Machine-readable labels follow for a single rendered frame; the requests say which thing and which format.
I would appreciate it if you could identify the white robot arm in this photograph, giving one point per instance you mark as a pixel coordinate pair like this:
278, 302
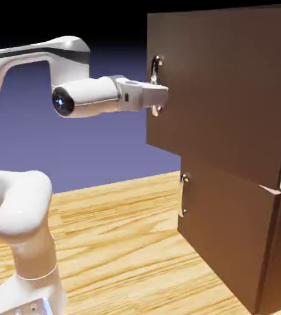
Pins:
68, 73

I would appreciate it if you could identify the small brown cabinet door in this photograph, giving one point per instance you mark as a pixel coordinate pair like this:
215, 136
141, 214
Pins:
226, 233

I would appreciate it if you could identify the large brown cabinet door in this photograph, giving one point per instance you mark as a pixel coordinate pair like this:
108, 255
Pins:
223, 93

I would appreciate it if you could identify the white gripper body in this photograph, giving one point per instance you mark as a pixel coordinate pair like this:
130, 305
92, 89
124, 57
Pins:
155, 95

